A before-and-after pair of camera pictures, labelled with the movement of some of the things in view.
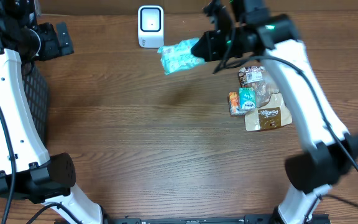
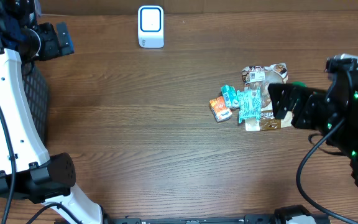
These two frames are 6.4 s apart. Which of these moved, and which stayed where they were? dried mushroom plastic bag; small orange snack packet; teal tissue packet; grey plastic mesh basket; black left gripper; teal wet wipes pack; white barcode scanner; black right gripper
Moved: small orange snack packet; black right gripper; teal tissue packet; teal wet wipes pack
Stayed: white barcode scanner; grey plastic mesh basket; dried mushroom plastic bag; black left gripper
